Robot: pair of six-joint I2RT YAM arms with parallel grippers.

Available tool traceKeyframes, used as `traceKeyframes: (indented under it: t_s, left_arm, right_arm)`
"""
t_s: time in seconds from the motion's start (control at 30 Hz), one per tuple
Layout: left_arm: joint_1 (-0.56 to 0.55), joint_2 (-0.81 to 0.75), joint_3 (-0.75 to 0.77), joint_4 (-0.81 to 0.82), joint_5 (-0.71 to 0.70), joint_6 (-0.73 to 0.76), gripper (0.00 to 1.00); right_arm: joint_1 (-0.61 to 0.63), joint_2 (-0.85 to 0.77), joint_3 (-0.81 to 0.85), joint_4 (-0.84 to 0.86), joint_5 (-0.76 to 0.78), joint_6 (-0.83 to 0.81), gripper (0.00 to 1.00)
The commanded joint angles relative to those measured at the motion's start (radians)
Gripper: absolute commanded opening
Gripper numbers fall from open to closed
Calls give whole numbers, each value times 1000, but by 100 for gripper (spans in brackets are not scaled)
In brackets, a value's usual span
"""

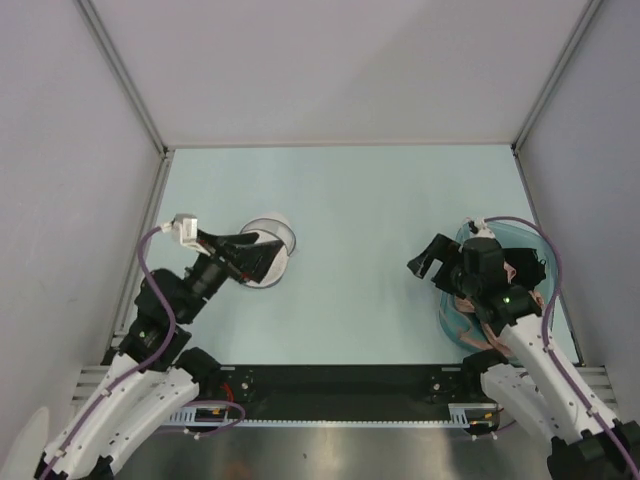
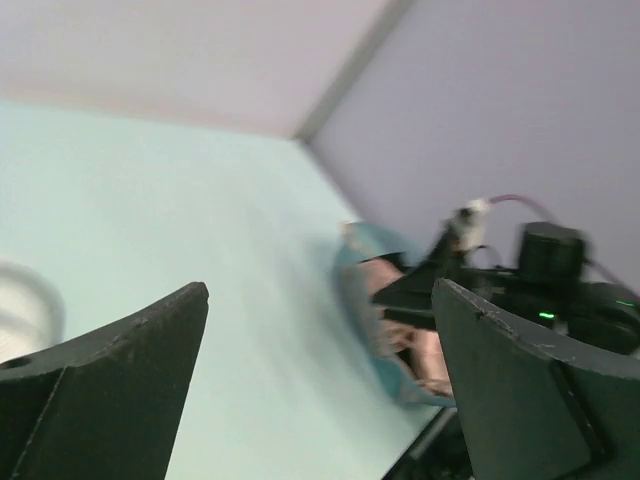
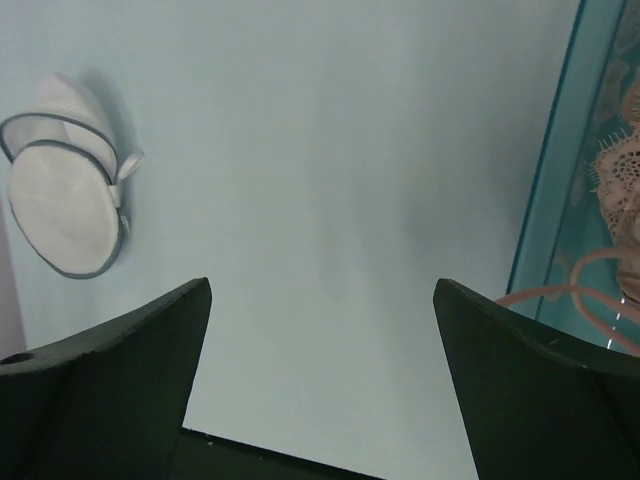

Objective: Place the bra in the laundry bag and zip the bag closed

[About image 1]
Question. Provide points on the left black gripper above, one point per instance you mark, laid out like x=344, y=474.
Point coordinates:
x=243, y=262

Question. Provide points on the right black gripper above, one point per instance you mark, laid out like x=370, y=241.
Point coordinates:
x=440, y=248

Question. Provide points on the white mesh laundry bag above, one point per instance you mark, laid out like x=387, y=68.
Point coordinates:
x=271, y=227

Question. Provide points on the pink satin bra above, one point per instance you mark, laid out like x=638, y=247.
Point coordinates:
x=464, y=307
x=491, y=341

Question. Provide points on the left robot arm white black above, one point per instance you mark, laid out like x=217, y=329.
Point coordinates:
x=153, y=373

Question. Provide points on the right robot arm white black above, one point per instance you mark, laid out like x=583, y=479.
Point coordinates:
x=552, y=402

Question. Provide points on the black bra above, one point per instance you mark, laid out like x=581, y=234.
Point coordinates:
x=530, y=269

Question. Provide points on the teal plastic basin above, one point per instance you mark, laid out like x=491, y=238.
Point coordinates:
x=510, y=235

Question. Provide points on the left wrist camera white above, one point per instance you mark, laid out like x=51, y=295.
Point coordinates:
x=184, y=229

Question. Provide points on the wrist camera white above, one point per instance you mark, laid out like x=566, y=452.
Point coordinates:
x=184, y=229
x=479, y=228

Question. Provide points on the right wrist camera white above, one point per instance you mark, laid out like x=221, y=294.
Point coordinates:
x=479, y=228

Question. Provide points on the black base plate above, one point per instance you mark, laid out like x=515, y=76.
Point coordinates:
x=312, y=388

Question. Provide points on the white slotted cable duct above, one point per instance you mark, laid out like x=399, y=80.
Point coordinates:
x=447, y=416

